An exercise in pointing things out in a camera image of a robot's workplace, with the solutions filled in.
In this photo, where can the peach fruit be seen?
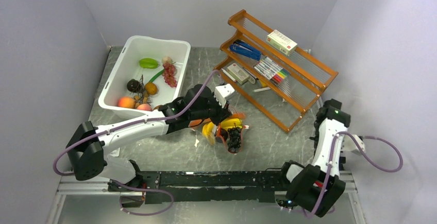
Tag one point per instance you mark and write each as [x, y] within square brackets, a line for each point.
[144, 107]

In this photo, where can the yellow banana bunch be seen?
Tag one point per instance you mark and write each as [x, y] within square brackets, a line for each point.
[212, 132]

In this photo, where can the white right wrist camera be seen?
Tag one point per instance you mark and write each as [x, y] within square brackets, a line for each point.
[348, 145]

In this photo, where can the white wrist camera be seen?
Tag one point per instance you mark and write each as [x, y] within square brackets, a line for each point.
[348, 145]
[223, 93]

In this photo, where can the yellow lemon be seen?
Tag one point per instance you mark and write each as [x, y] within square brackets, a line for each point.
[151, 88]

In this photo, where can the green lime slice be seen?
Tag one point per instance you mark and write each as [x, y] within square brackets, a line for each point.
[148, 63]

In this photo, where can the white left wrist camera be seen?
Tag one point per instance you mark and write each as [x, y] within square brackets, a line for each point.
[223, 93]

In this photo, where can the white pen on shelf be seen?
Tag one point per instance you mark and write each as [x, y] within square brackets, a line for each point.
[261, 89]

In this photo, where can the green chili pepper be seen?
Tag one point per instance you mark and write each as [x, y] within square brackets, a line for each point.
[156, 76]

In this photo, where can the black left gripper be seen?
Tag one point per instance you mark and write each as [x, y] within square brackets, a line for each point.
[222, 113]

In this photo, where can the coloured marker pen set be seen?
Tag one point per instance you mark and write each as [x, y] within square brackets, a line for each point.
[271, 70]

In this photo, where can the white red box top shelf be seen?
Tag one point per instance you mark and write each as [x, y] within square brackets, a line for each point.
[281, 42]

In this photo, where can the white label card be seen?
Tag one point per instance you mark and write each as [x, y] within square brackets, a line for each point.
[115, 153]

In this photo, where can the black grape bunch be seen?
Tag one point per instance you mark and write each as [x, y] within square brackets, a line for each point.
[234, 142]

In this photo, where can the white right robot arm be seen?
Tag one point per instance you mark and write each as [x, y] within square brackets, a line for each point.
[317, 186]

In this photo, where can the red grape bunch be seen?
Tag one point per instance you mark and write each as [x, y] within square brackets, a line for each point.
[169, 74]

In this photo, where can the white plastic bin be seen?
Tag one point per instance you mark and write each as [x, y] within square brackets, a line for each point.
[127, 67]

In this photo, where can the blue stapler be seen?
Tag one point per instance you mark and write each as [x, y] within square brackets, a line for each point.
[244, 49]

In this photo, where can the clear zip bag orange zipper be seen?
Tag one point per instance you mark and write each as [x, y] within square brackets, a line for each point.
[198, 128]

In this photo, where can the garlic bulb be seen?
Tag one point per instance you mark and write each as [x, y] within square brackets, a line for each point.
[167, 60]

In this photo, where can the white green box lower shelf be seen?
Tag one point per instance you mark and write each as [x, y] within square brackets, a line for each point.
[238, 73]

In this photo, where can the longan cluster on twig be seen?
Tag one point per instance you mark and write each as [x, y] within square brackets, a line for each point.
[141, 98]

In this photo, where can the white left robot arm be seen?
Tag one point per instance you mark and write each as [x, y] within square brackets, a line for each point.
[89, 149]

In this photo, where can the orange wooden shelf rack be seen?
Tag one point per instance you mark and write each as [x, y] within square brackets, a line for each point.
[295, 81]

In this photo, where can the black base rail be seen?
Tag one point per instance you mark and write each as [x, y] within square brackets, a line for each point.
[184, 186]

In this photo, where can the dark mangosteen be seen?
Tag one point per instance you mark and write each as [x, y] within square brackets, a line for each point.
[134, 86]

